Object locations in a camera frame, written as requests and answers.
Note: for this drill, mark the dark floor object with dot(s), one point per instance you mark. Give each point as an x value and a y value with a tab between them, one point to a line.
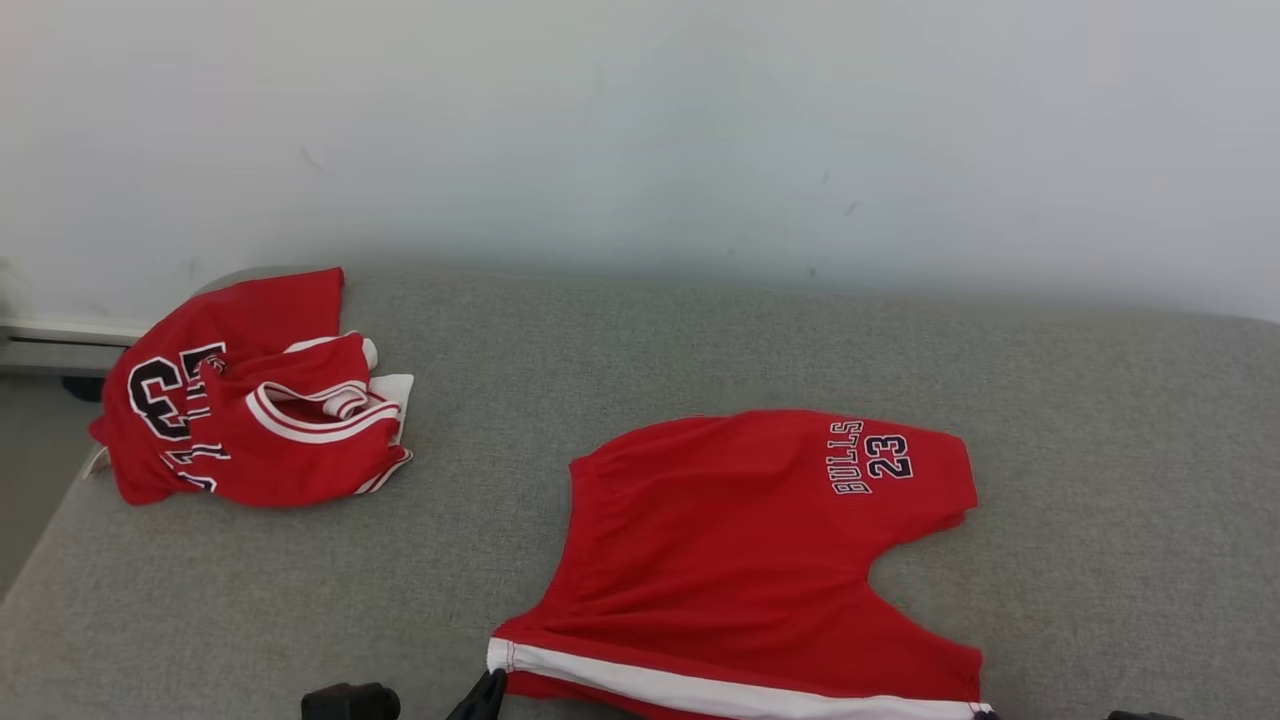
85	388

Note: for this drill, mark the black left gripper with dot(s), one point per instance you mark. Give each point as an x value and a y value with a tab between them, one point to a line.
350	702

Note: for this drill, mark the red Bulls basketball jersey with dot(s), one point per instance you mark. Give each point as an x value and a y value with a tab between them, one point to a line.
270	460

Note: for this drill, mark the red Bulls basketball shorts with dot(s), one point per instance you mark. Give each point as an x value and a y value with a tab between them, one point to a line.
720	540

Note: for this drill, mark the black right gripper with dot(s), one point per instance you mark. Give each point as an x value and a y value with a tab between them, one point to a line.
1145	716

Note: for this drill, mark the white wall baseboard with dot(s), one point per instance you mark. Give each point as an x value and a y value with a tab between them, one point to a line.
60	345

